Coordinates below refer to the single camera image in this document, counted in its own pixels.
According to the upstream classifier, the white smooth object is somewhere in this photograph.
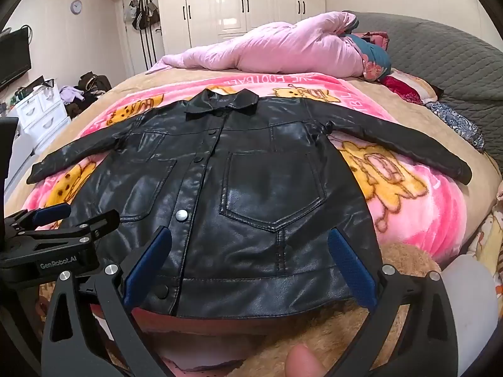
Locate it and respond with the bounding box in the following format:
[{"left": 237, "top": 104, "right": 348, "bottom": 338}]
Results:
[{"left": 440, "top": 253, "right": 500, "bottom": 377}]

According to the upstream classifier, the white wardrobe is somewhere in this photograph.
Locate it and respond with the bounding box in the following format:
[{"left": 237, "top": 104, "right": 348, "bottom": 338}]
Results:
[{"left": 98, "top": 0, "right": 327, "bottom": 57}]

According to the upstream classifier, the black leather jacket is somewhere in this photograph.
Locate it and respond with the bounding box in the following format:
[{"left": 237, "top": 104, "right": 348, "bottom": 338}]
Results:
[{"left": 27, "top": 90, "right": 473, "bottom": 320}]

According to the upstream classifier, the cartoon printed cloth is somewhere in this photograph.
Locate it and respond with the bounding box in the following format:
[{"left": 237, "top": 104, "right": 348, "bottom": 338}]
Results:
[{"left": 467, "top": 181, "right": 503, "bottom": 283}]

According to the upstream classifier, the person's right hand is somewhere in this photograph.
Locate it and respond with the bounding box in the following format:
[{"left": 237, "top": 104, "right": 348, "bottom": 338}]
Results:
[{"left": 285, "top": 343, "right": 327, "bottom": 377}]

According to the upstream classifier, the purple cloth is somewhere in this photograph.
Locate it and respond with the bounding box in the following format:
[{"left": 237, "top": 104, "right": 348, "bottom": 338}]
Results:
[{"left": 59, "top": 85, "right": 85, "bottom": 105}]

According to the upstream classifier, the brown plush clothing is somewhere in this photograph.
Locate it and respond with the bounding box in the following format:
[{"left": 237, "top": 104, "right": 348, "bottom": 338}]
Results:
[{"left": 90, "top": 241, "right": 445, "bottom": 377}]

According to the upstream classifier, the dark brown bag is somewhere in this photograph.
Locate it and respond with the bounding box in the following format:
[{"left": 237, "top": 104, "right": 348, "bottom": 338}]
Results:
[{"left": 78, "top": 71, "right": 113, "bottom": 95}]

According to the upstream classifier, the white door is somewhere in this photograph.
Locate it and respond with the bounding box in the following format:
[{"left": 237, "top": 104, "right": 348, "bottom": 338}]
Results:
[{"left": 116, "top": 0, "right": 166, "bottom": 75}]

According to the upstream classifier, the blue patterned cloth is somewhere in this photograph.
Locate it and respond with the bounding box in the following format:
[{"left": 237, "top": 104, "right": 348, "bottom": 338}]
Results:
[{"left": 426, "top": 101, "right": 486, "bottom": 152}]

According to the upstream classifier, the dark hanging bag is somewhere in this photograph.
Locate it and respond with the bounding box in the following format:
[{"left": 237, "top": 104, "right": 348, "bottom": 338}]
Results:
[
  {"left": 131, "top": 0, "right": 149, "bottom": 31},
  {"left": 145, "top": 0, "right": 161, "bottom": 26}
]

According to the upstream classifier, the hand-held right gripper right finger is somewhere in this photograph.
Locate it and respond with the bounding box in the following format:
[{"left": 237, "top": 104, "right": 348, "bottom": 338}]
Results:
[{"left": 327, "top": 228, "right": 460, "bottom": 377}]

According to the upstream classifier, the black television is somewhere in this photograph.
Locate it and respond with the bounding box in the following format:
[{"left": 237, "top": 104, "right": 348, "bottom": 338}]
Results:
[{"left": 0, "top": 27, "right": 32, "bottom": 91}]

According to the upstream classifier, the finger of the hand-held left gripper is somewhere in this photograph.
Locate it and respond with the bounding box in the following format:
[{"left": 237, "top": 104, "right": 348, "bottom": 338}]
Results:
[
  {"left": 6, "top": 203, "right": 72, "bottom": 232},
  {"left": 21, "top": 209, "right": 120, "bottom": 253}
]

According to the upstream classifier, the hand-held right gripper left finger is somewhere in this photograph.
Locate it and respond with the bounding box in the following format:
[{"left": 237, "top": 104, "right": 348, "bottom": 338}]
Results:
[{"left": 40, "top": 226, "right": 172, "bottom": 377}]

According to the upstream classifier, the pile of dark clothes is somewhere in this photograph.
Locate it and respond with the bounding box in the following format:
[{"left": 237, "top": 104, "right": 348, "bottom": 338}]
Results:
[{"left": 65, "top": 91, "right": 107, "bottom": 118}]

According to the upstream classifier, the red patterned pillow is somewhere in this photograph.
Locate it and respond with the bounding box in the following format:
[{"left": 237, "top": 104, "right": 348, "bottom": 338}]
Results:
[{"left": 379, "top": 68, "right": 443, "bottom": 107}]

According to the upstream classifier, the white drawer cabinet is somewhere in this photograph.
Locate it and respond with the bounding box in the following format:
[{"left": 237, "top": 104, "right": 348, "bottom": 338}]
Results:
[{"left": 14, "top": 76, "right": 71, "bottom": 154}]

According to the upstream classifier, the pink quilt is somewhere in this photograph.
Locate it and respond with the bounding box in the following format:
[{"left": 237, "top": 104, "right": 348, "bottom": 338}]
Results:
[{"left": 145, "top": 11, "right": 368, "bottom": 79}]

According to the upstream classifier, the light grey table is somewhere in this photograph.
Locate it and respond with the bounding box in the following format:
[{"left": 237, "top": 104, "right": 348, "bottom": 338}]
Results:
[{"left": 4, "top": 129, "right": 40, "bottom": 193}]

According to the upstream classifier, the grey quilted headboard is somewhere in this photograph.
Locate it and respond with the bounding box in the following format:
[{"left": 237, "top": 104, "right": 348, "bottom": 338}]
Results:
[{"left": 346, "top": 11, "right": 503, "bottom": 166}]

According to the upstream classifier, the teal floral quilt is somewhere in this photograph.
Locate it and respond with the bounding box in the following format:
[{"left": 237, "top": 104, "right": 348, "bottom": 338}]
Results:
[{"left": 346, "top": 33, "right": 394, "bottom": 83}]

